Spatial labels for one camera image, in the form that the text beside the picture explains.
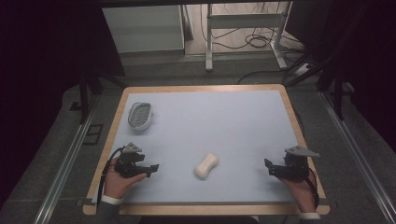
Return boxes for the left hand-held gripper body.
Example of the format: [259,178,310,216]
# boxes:
[114,142,147,179]

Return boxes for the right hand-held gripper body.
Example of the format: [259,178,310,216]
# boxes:
[280,145,321,183]

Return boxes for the grey soap dish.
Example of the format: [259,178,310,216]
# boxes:
[127,101,154,132]

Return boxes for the cream soap bar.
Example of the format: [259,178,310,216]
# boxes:
[193,151,219,180]

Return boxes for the person's left hand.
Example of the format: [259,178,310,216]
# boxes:
[103,157,148,201]

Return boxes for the person's right hand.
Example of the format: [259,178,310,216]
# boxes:
[279,169,318,215]

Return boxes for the wooden table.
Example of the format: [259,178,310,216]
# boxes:
[82,83,331,217]

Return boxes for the light blue table mat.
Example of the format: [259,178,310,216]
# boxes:
[92,89,301,205]

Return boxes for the black stand legs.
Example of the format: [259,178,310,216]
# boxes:
[69,69,129,125]

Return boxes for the white power strip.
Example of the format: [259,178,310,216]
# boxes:
[291,63,313,77]

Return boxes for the black curtain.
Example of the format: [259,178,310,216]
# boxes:
[0,0,126,209]
[284,0,396,153]

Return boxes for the white cabinet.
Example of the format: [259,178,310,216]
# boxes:
[102,5,186,54]

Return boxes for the white metal stand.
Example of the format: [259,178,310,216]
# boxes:
[205,1,294,73]

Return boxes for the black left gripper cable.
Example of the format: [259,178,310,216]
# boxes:
[96,146,126,207]

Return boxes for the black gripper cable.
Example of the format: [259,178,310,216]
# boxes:
[96,146,126,207]
[305,157,320,210]

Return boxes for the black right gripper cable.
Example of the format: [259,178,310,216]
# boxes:
[305,157,320,210]

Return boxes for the aluminium floor rail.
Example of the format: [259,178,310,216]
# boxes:
[318,91,396,224]
[32,96,100,224]

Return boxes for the black floor cables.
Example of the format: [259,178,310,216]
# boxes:
[199,3,307,86]

